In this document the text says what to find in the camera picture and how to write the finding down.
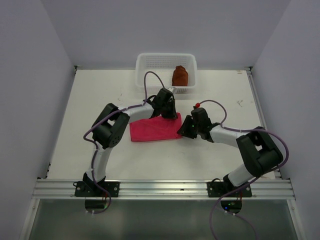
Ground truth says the pink towel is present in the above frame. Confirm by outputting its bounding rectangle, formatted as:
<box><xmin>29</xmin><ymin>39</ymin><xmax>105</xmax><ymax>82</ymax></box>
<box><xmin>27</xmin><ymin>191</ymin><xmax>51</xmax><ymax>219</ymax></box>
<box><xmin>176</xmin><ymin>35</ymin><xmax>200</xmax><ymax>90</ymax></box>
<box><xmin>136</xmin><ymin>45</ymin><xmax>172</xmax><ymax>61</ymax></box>
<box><xmin>129</xmin><ymin>112</ymin><xmax>182</xmax><ymax>142</ymax></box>

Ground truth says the brown towel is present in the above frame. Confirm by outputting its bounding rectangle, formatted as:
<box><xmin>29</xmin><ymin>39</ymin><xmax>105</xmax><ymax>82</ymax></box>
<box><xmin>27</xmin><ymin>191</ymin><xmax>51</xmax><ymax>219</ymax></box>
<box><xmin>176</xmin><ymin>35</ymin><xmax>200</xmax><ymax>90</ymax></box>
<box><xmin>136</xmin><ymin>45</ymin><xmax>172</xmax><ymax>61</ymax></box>
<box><xmin>172</xmin><ymin>65</ymin><xmax>189</xmax><ymax>87</ymax></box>

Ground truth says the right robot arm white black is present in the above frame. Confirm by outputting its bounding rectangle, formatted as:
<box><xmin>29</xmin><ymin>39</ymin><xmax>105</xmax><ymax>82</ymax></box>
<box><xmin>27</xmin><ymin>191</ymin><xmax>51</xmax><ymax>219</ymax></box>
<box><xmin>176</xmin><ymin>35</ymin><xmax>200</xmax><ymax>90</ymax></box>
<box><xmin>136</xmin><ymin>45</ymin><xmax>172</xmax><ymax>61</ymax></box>
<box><xmin>177</xmin><ymin>107</ymin><xmax>284</xmax><ymax>197</ymax></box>

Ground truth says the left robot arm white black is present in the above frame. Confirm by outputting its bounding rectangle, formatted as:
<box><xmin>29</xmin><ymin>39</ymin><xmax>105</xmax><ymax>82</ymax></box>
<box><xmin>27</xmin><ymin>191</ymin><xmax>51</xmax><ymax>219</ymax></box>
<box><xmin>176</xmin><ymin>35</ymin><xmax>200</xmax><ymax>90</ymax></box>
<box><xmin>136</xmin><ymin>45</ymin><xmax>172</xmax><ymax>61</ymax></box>
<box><xmin>82</xmin><ymin>87</ymin><xmax>178</xmax><ymax>197</ymax></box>

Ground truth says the white perforated plastic basket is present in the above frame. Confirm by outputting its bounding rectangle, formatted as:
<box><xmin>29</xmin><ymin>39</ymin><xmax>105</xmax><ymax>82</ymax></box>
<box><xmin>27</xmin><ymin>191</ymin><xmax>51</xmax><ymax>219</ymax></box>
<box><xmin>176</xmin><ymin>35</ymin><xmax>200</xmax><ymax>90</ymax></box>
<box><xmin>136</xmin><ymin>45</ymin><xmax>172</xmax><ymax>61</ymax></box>
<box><xmin>135</xmin><ymin>53</ymin><xmax>198</xmax><ymax>94</ymax></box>

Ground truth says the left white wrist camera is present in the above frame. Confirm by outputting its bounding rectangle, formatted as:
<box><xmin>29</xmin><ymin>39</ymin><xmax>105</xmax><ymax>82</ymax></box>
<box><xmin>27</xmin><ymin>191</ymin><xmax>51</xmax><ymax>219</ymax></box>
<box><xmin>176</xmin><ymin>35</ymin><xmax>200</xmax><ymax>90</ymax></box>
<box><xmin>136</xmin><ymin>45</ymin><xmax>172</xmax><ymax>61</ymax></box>
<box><xmin>168</xmin><ymin>86</ymin><xmax>177</xmax><ymax>95</ymax></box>

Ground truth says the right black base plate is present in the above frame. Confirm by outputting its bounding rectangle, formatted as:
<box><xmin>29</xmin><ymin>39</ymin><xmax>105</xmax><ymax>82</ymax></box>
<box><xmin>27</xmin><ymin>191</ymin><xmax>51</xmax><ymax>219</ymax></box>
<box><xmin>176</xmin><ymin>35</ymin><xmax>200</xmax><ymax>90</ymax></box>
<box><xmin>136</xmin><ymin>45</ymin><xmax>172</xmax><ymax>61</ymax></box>
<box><xmin>206</xmin><ymin>178</ymin><xmax>253</xmax><ymax>198</ymax></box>

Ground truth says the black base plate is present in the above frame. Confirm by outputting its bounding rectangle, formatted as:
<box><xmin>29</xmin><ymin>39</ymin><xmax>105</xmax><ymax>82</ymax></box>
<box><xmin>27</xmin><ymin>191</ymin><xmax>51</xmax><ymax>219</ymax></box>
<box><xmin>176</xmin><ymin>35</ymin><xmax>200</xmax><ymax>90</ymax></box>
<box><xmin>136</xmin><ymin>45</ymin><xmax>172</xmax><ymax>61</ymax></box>
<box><xmin>206</xmin><ymin>178</ymin><xmax>253</xmax><ymax>198</ymax></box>
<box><xmin>72</xmin><ymin>181</ymin><xmax>120</xmax><ymax>198</ymax></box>

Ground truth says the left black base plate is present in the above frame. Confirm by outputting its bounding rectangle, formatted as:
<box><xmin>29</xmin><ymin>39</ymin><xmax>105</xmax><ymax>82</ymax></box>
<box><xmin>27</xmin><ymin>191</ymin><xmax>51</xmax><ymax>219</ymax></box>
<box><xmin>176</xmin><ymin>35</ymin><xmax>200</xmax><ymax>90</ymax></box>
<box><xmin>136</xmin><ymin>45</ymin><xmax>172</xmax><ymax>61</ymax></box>
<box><xmin>72</xmin><ymin>181</ymin><xmax>120</xmax><ymax>198</ymax></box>

